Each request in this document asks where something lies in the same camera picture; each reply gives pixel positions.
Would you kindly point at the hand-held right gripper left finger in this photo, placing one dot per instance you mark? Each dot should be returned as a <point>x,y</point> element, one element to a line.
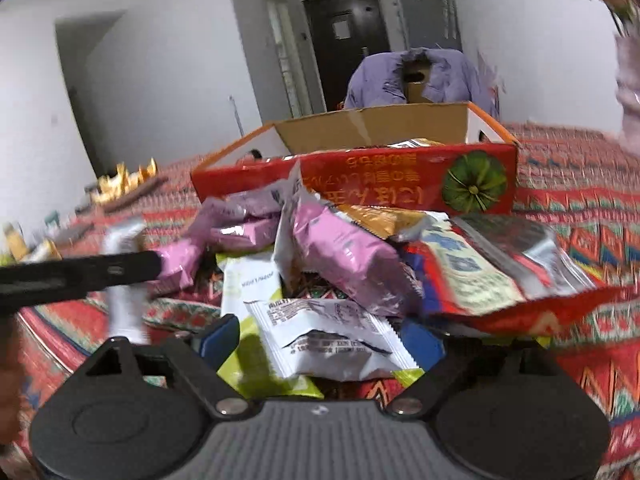
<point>220,336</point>

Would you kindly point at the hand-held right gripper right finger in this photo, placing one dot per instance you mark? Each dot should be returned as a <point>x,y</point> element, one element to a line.
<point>424,347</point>

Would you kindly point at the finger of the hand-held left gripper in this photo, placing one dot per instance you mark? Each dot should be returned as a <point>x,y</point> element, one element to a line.
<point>100,272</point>

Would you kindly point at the silver white snack packet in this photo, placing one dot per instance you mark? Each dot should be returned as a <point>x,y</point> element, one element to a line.
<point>127,240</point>

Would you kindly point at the white and green snack packet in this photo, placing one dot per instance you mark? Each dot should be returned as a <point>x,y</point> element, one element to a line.
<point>407,377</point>
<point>250,280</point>

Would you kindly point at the blue and red snack packet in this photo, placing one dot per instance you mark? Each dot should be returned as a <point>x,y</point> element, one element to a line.
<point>415,275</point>

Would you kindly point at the white black-printed snack packet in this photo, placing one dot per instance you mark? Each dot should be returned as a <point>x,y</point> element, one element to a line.
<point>325,330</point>

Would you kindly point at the red cardboard box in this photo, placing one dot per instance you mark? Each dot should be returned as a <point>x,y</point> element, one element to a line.
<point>380,180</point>

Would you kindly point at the pink snack packet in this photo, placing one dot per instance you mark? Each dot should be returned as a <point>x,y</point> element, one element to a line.
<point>240,205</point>
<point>245,232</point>
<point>345,255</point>
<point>177,265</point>

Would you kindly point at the wooden tray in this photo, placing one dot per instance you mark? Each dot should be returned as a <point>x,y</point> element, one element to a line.
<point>135,195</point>

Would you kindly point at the red cream-label snack packet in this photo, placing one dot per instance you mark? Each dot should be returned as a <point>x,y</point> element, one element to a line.
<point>465,270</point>

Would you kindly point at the gold wrappers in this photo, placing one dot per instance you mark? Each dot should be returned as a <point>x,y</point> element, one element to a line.
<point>125,182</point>

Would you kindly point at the large red snack bag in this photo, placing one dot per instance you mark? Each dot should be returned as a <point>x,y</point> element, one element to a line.
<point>525,317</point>

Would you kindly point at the orange snack packet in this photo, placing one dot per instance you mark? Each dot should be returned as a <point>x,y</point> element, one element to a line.
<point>385,220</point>

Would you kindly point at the silver and red snack packet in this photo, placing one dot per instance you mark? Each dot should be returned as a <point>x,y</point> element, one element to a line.
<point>525,250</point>

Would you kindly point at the silver yellow snack packet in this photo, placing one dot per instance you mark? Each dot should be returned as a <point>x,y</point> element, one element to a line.
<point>420,143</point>

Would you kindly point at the patterned red tablecloth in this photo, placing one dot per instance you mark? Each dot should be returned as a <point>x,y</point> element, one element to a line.
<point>575,185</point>

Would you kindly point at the brown chair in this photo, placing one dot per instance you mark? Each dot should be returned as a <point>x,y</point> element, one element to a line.
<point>417,87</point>

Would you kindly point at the purple jacket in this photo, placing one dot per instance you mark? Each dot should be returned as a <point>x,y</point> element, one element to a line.
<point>375,80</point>

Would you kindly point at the white glazed door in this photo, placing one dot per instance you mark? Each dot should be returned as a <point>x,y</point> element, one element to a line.
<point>287,60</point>

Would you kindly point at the dark door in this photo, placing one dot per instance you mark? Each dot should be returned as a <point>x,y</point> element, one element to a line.
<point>345,50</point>

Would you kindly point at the pale pink vase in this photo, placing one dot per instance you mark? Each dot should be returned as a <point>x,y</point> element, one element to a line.
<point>629,90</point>

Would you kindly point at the grey wall panel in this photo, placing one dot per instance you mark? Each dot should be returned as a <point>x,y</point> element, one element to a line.
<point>430,10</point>

